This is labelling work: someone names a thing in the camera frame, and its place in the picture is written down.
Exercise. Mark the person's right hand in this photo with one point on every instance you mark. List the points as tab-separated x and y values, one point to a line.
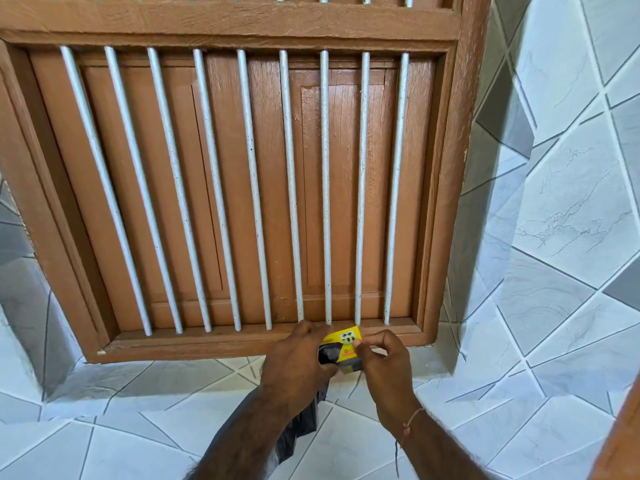
392	382

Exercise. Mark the person's left hand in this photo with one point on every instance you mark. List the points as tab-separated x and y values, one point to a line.
290	367

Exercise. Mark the person's left thumb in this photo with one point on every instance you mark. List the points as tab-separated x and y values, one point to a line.
329	372

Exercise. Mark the person's right thumb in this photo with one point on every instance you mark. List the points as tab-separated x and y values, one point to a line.
362	355

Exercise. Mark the small yellow cardboard box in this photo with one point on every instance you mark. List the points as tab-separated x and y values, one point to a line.
346	344

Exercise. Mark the black plastic bag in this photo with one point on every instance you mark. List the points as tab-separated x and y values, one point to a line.
302	427

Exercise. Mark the person's left forearm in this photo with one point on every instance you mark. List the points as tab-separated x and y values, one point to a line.
250	439

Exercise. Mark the person's right forearm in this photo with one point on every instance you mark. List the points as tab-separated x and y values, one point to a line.
435	454

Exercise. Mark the brown wooden window shutter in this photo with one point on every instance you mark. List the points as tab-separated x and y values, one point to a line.
125	194
345	194

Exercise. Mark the row of white window bars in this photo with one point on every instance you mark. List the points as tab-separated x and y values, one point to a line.
256	194

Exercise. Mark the brown wooden door edge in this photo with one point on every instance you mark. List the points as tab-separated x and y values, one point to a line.
622	439

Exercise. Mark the brown wooden window frame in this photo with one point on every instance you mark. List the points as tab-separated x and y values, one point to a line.
230	22

